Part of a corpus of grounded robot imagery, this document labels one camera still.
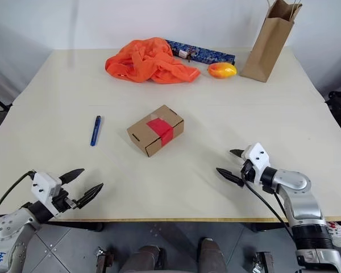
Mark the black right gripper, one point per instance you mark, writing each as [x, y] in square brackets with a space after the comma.
[246, 169]

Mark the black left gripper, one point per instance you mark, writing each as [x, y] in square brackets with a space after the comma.
[62, 201]

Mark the blue pen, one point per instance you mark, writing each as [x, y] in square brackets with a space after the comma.
[96, 130]

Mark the cardboard box with red tape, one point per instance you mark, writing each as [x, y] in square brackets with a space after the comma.
[147, 136]

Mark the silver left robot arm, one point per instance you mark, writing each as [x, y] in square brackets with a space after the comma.
[5, 227]

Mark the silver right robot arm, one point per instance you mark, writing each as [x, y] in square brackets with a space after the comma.
[301, 204]

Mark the long blue patterned box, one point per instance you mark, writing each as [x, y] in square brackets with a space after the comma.
[213, 55]

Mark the dark rounded shape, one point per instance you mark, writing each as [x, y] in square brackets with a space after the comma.
[213, 256]
[143, 258]

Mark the orange yellow mango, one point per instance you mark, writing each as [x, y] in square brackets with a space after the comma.
[223, 71]

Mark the brown paper bag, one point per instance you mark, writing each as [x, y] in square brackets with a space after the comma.
[267, 48]

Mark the white and red shoe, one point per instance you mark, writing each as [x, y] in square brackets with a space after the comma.
[337, 234]

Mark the crumpled orange cloth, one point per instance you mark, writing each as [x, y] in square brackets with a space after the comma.
[147, 59]

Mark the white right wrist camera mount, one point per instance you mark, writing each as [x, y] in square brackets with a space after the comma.
[257, 155]

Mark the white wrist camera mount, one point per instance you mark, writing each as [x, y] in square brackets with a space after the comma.
[257, 155]
[44, 185]

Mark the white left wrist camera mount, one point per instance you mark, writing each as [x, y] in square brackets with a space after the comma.
[44, 185]

